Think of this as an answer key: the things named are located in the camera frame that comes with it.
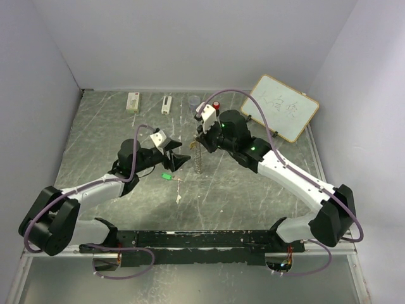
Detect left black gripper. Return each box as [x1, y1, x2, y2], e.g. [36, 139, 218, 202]
[134, 139, 191, 173]

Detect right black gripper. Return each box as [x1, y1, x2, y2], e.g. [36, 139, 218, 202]
[196, 118, 237, 153]

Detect metal disc with keyrings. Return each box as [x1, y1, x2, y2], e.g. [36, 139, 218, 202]
[192, 139, 202, 174]

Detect key with green tag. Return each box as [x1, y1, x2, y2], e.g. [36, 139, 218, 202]
[161, 173, 181, 181]

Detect key with yellow tag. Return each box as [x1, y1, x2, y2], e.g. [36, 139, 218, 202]
[189, 141, 198, 149]

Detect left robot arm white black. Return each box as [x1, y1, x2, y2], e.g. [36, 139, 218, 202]
[18, 139, 191, 256]

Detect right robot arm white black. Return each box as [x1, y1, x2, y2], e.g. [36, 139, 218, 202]
[197, 105, 356, 252]

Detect red black stamp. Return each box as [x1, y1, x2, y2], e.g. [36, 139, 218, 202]
[212, 101, 220, 110]

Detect clear jar of paperclips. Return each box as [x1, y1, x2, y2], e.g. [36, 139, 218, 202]
[188, 95, 201, 113]

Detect white stapler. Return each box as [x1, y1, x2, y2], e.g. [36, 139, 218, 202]
[161, 95, 172, 115]

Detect green white staples box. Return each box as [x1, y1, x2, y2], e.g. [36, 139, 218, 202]
[126, 92, 140, 114]

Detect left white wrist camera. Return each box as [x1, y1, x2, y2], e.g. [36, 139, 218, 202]
[149, 130, 168, 155]

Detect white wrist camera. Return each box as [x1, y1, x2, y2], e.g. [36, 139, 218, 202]
[149, 130, 168, 155]
[196, 103, 217, 134]

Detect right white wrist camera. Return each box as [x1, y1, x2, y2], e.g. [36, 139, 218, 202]
[196, 103, 217, 134]

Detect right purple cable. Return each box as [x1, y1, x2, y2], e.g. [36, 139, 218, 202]
[197, 89, 365, 277]

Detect purple cable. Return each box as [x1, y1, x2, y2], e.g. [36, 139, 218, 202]
[197, 89, 365, 277]
[23, 124, 159, 280]

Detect small whiteboard yellow frame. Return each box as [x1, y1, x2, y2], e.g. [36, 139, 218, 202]
[240, 75, 320, 143]

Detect aluminium frame rail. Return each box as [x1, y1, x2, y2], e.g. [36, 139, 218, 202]
[305, 124, 327, 182]

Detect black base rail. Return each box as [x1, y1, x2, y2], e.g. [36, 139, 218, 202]
[78, 229, 306, 269]

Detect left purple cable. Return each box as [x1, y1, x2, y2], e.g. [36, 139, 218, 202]
[23, 124, 159, 280]

